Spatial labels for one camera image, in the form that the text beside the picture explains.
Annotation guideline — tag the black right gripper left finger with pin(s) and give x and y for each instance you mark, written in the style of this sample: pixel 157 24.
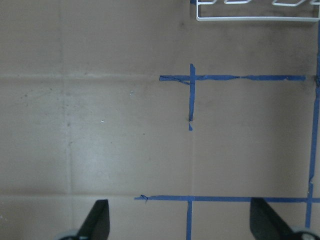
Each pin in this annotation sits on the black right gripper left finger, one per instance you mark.
pixel 96 226

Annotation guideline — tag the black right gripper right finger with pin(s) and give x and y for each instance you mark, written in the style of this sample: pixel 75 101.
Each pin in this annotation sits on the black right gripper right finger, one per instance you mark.
pixel 266 224

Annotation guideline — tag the white wire cup rack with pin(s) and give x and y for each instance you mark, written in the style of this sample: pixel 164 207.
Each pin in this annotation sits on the white wire cup rack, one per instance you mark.
pixel 306 11

